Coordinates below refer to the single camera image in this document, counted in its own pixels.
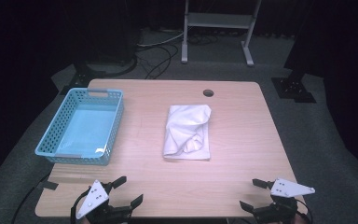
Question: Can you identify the blue perforated plastic basket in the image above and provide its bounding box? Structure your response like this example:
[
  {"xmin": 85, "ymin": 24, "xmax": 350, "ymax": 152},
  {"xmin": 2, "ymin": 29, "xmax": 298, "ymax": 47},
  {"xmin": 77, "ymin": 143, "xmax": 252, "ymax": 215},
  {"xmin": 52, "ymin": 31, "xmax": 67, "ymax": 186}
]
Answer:
[{"xmin": 34, "ymin": 87, "xmax": 125, "ymax": 166}]

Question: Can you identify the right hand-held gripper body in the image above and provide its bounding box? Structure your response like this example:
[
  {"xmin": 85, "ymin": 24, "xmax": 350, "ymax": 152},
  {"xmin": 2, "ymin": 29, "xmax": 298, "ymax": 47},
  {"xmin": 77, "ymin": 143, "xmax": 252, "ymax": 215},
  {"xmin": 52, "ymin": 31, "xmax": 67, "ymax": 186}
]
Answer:
[{"xmin": 251, "ymin": 177, "xmax": 317, "ymax": 224}]

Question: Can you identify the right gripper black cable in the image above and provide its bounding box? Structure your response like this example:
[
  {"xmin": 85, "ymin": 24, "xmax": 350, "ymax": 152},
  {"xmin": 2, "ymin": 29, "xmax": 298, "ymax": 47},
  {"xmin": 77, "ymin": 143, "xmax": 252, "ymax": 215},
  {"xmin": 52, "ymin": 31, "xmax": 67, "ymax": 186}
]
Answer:
[{"xmin": 295, "ymin": 198, "xmax": 313, "ymax": 224}]

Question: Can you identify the thin black floor cable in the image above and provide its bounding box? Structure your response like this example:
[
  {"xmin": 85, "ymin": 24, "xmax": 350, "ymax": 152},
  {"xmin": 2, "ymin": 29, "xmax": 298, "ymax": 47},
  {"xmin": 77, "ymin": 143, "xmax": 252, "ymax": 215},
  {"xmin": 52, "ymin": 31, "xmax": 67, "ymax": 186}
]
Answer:
[{"xmin": 144, "ymin": 43, "xmax": 180, "ymax": 80}]

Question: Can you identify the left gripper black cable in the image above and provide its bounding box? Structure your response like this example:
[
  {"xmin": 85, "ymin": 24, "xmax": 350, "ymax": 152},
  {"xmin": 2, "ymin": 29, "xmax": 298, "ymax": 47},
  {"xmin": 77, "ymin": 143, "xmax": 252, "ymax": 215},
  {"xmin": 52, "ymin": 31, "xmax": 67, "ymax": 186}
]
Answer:
[{"xmin": 70, "ymin": 189, "xmax": 91, "ymax": 220}]

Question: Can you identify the dark curtain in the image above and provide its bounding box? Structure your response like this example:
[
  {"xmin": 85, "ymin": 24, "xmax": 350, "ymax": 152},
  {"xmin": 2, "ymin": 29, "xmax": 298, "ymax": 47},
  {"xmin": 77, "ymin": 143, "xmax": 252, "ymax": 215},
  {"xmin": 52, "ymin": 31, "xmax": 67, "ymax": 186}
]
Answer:
[
  {"xmin": 283, "ymin": 0, "xmax": 358, "ymax": 178},
  {"xmin": 0, "ymin": 0, "xmax": 144, "ymax": 191}
]

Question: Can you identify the white printed t-shirt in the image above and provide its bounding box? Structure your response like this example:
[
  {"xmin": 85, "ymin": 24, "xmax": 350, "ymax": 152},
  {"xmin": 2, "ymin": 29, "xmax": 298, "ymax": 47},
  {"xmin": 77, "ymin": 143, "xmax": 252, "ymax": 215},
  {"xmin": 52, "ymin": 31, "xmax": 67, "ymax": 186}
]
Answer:
[{"xmin": 162, "ymin": 104, "xmax": 213, "ymax": 161}]

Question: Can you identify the white metal stand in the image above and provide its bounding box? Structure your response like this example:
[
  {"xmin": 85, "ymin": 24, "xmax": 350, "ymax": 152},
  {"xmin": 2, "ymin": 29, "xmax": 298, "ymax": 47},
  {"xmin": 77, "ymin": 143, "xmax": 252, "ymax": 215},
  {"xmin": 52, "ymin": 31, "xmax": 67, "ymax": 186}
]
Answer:
[{"xmin": 181, "ymin": 0, "xmax": 263, "ymax": 67}]

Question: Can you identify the thick black floor cable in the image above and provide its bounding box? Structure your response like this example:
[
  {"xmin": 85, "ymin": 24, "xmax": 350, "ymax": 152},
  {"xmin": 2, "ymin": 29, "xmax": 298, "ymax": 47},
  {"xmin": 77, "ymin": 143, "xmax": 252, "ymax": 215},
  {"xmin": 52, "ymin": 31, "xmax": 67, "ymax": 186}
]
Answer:
[{"xmin": 87, "ymin": 55, "xmax": 138, "ymax": 78}]

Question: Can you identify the person's right hand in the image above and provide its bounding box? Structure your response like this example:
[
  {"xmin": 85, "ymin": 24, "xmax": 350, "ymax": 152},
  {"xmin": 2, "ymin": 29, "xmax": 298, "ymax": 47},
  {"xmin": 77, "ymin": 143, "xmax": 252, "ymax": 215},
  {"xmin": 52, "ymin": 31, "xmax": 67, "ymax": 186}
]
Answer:
[{"xmin": 292, "ymin": 212, "xmax": 310, "ymax": 224}]

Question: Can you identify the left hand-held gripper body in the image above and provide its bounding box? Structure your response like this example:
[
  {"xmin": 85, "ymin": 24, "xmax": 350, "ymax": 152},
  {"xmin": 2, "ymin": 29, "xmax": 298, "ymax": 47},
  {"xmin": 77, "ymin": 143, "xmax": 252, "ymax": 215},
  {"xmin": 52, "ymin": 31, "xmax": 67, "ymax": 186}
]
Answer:
[{"xmin": 71, "ymin": 179, "xmax": 134, "ymax": 224}]

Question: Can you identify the black stand base plate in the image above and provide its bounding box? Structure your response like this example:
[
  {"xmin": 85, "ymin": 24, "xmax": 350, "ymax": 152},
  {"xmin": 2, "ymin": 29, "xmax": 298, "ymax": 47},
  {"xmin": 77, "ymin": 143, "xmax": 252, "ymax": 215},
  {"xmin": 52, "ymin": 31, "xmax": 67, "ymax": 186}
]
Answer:
[
  {"xmin": 270, "ymin": 69, "xmax": 317, "ymax": 105},
  {"xmin": 59, "ymin": 60, "xmax": 107, "ymax": 96}
]

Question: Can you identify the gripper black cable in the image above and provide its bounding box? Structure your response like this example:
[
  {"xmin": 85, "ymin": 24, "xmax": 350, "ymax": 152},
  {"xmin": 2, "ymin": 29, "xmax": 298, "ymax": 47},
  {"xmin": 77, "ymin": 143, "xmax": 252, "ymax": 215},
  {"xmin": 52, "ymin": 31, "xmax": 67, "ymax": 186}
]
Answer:
[
  {"xmin": 295, "ymin": 198, "xmax": 313, "ymax": 224},
  {"xmin": 70, "ymin": 189, "xmax": 91, "ymax": 220}
]

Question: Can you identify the black tape strip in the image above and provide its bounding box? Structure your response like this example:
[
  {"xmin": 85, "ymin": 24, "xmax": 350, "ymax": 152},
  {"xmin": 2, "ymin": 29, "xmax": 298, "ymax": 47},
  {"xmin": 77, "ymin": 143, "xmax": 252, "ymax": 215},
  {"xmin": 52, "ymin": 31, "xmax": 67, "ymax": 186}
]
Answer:
[{"xmin": 37, "ymin": 180, "xmax": 60, "ymax": 191}]

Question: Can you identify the white floor cable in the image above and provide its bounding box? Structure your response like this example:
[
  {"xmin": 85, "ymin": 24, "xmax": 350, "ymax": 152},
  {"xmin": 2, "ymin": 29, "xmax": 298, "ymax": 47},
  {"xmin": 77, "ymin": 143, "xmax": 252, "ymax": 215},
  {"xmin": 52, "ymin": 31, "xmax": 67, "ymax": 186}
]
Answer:
[{"xmin": 136, "ymin": 31, "xmax": 185, "ymax": 49}]

